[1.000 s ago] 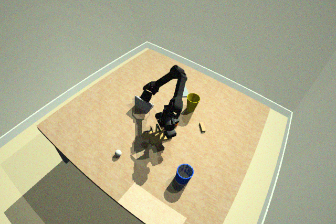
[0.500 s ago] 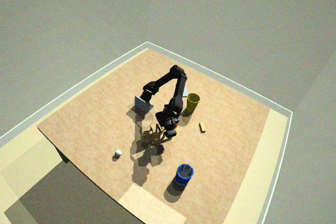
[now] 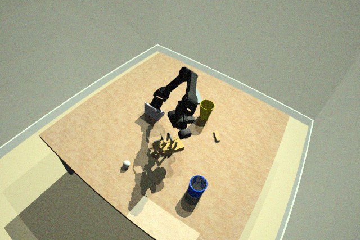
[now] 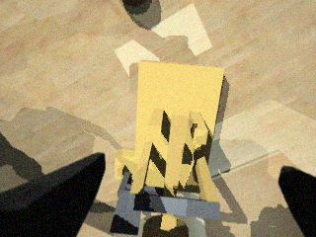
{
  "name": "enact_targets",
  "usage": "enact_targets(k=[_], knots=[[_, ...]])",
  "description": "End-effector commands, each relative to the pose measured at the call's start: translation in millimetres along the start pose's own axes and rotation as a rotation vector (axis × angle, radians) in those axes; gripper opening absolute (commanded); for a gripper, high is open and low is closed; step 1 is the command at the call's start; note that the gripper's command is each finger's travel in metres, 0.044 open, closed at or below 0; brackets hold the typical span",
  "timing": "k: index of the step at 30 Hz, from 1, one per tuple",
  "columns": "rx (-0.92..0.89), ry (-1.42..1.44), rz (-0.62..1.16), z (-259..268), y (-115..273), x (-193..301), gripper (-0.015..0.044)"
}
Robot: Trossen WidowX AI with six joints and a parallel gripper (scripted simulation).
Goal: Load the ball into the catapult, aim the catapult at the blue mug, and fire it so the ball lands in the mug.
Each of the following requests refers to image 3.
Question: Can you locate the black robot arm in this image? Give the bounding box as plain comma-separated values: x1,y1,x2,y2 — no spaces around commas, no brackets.
149,67,199,130

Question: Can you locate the yellow cup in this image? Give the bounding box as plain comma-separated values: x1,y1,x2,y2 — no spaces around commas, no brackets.
200,99,214,120

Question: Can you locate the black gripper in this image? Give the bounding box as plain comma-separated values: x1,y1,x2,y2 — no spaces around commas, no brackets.
167,110,192,140

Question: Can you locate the small white ball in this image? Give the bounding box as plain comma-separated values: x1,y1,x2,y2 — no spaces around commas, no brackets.
123,161,131,168

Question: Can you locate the blue mug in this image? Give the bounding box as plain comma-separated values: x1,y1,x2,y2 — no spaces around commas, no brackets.
187,175,208,198

